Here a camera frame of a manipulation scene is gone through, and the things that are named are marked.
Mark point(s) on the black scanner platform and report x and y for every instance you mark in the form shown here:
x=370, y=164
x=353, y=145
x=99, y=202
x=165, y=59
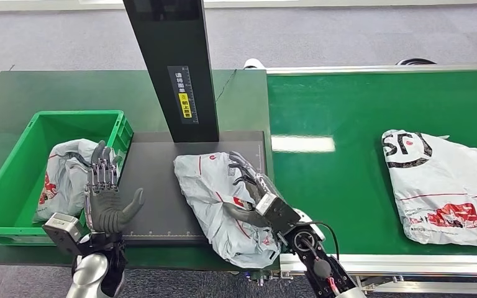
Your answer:
x=156, y=193

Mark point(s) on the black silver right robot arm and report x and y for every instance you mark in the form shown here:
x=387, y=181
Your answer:
x=325, y=271

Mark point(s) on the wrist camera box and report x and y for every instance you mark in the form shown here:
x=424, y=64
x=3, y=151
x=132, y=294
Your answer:
x=281, y=214
x=63, y=232

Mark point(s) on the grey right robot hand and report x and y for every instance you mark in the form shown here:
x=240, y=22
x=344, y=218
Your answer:
x=242, y=216

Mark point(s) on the black scanner column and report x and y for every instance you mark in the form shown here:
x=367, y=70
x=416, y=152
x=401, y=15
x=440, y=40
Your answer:
x=172, y=41

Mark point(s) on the black coiled object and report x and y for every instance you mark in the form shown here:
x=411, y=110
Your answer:
x=415, y=61

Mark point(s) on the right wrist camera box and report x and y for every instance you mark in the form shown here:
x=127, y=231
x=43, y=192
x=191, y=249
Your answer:
x=281, y=214

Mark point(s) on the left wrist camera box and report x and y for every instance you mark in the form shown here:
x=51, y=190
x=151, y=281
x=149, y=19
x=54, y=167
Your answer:
x=63, y=232

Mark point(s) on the grey mailer, black round logo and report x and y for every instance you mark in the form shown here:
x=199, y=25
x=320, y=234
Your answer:
x=440, y=181

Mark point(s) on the crumpled grey mailer, red print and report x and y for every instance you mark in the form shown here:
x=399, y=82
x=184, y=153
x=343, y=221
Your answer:
x=63, y=181

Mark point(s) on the grey mailer with red lines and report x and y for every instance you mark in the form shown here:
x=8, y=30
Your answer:
x=205, y=185

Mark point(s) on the green plastic crate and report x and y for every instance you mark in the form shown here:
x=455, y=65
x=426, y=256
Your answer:
x=8, y=193

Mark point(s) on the white round object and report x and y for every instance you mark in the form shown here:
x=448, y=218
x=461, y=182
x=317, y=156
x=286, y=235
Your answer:
x=254, y=63

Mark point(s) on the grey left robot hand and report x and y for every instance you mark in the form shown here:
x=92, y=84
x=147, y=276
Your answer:
x=102, y=209

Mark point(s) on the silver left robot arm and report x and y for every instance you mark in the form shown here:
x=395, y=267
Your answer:
x=88, y=275

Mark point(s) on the aluminium conveyor frame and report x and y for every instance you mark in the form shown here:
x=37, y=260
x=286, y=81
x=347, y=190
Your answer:
x=407, y=265

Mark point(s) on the green conveyor belt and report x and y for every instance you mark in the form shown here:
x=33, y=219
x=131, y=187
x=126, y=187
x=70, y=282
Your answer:
x=337, y=185

